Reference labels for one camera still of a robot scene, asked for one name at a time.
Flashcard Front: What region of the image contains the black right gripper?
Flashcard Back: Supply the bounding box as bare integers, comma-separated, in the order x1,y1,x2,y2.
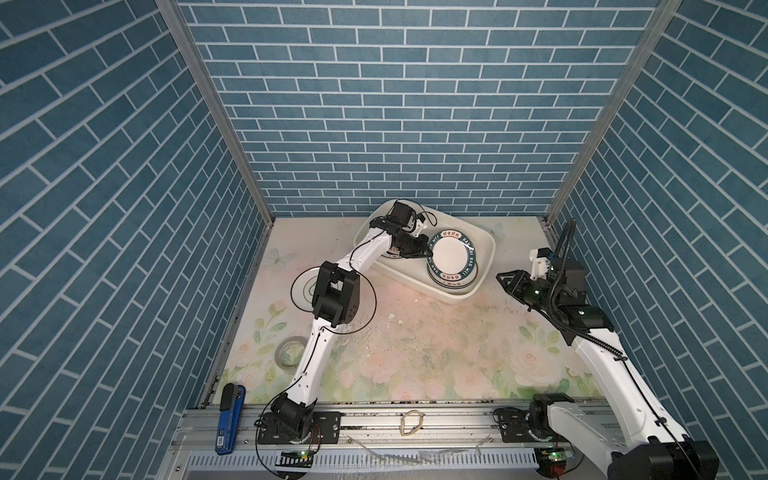
497,268,560,315

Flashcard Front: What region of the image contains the green rim plate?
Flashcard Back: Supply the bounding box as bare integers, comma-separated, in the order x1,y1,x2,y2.
427,229,477,273

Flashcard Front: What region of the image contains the orange sunburst plate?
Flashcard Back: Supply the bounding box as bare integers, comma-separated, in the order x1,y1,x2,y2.
383,247,402,259
427,264,478,290

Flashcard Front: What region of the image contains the white clover plate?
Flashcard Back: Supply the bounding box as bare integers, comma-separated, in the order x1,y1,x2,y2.
290,267,319,313

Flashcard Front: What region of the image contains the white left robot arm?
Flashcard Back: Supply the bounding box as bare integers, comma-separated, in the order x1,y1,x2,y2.
265,199,437,442

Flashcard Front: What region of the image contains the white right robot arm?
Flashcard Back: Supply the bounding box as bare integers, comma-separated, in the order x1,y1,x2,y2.
496,256,720,479

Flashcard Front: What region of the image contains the white plastic bin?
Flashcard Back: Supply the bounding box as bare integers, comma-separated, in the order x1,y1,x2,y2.
351,199,496,304

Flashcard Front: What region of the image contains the beige rubber band loop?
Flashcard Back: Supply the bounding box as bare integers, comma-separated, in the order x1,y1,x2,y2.
399,409,425,437

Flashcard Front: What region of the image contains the clear tape roll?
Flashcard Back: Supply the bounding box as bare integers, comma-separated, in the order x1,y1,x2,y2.
274,336,307,374

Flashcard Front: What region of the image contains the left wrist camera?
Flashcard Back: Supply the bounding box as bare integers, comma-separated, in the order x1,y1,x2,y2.
411,211,437,236

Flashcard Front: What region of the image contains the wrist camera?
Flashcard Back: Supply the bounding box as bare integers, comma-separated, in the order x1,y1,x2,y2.
529,247,553,280
411,211,437,236

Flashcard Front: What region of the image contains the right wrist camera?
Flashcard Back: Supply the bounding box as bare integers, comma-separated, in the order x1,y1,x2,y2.
529,247,553,280

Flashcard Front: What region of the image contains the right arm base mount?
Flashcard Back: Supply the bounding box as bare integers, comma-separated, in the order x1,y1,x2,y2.
492,407,539,443

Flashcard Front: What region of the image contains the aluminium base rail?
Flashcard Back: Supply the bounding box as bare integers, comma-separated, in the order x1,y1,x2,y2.
167,403,673,451

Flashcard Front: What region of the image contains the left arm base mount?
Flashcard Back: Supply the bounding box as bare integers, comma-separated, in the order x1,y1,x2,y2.
254,411,342,446

